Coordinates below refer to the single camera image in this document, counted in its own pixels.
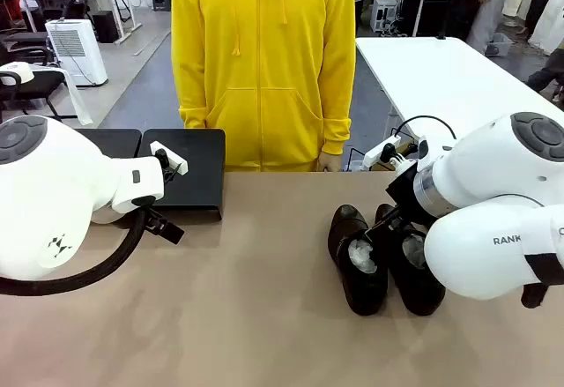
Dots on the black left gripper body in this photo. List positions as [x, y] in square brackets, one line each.
[165, 227]

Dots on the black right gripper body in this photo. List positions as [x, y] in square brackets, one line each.
[407, 193]

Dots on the white paper shoe stuffing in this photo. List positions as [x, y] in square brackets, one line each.
[362, 255]
[414, 250]

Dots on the black leather shoe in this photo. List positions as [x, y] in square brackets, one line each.
[416, 290]
[361, 290]

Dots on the person's left forearm yellow sleeve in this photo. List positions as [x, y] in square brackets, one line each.
[341, 105]

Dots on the person's right forearm yellow sleeve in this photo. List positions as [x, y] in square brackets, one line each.
[190, 87]

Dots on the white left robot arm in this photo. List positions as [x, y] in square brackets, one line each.
[48, 184]

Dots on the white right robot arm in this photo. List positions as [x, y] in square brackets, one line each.
[484, 175]

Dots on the person's left hand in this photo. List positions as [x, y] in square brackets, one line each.
[329, 161]

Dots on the black flat tray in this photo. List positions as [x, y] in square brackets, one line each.
[198, 175]

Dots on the white table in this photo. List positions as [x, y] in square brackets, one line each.
[440, 78]

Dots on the white cloth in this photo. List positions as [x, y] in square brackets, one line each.
[77, 96]

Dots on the grey plastic bin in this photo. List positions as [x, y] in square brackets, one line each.
[500, 45]

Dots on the white computer tower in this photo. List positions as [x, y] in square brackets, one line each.
[384, 14]

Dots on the crouching person in dark clothes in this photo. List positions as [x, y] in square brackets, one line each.
[546, 76]

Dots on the person in yellow hoodie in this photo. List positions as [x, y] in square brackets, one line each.
[264, 65]

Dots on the black armrest chair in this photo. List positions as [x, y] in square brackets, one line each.
[31, 91]

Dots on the white air purifier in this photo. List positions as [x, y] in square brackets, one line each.
[77, 52]

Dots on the black computer tower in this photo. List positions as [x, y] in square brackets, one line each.
[105, 25]

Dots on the white cap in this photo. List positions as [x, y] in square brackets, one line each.
[17, 73]

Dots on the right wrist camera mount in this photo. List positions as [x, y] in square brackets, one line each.
[376, 151]

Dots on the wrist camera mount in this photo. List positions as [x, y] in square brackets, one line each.
[376, 151]
[174, 160]

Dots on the thin black metal frame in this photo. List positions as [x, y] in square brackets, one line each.
[354, 153]

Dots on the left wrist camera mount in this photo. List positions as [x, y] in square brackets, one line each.
[174, 160]

